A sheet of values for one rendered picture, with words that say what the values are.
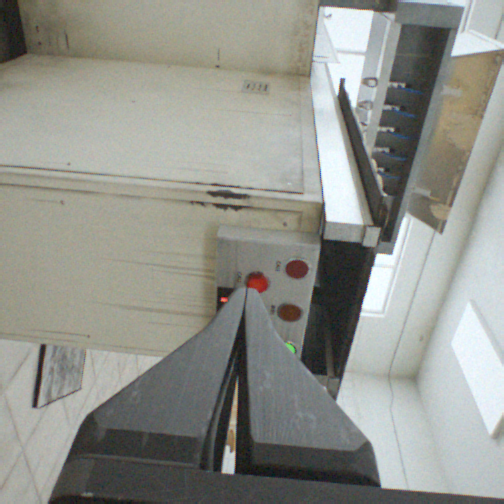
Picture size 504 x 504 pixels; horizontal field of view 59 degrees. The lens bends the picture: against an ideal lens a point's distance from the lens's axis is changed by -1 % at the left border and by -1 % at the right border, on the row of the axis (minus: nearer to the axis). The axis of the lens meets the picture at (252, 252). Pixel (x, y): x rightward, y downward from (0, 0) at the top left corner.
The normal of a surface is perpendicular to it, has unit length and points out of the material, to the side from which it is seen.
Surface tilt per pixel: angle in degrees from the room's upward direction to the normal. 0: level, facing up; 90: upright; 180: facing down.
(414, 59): 90
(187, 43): 90
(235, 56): 90
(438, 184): 115
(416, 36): 90
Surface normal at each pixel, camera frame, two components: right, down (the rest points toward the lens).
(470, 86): -0.49, 0.47
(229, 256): -0.08, 0.56
